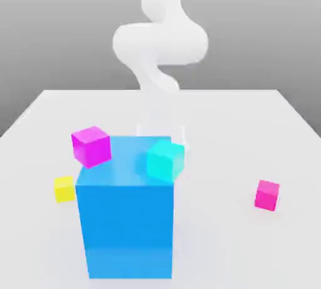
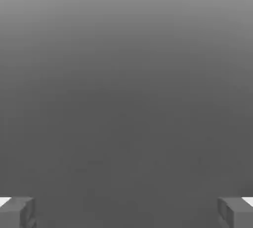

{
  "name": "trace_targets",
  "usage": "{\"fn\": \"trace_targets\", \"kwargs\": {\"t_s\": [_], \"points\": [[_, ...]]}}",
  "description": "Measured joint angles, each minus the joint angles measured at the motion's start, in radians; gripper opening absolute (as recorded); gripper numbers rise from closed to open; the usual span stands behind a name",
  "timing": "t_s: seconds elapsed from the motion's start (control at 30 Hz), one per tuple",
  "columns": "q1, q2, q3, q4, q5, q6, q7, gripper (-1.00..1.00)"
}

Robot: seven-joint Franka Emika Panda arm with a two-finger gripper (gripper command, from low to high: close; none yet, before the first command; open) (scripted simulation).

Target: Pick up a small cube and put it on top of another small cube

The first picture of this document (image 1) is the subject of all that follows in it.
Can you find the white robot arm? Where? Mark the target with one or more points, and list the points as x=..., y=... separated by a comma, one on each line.
x=160, y=43

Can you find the small cyan cube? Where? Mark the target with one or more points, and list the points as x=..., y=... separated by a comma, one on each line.
x=164, y=162

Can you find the small magenta cube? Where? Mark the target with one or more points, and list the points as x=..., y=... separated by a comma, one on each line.
x=91, y=147

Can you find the small yellow cube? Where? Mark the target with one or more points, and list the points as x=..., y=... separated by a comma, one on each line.
x=64, y=189

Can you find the small pink cube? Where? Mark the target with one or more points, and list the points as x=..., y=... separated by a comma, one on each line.
x=267, y=195

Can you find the large blue box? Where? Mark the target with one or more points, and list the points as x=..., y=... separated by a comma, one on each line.
x=125, y=218

